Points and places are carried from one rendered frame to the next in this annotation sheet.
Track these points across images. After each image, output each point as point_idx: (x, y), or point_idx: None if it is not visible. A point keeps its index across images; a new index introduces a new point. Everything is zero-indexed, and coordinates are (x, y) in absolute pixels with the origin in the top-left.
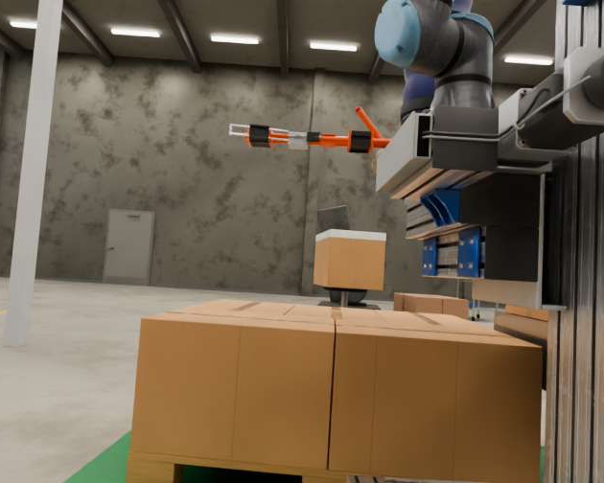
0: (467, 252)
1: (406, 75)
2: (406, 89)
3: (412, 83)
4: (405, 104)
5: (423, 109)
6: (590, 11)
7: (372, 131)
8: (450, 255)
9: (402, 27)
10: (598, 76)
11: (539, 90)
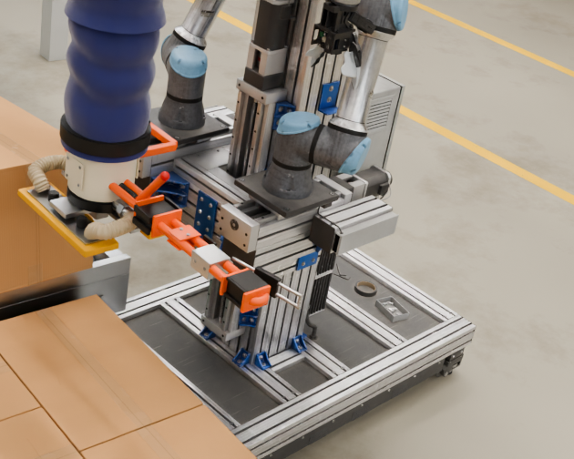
0: (310, 255)
1: (136, 98)
2: (141, 120)
3: (148, 113)
4: (142, 141)
5: None
6: (319, 114)
7: (163, 196)
8: (284, 263)
9: (365, 157)
10: (391, 183)
11: (384, 188)
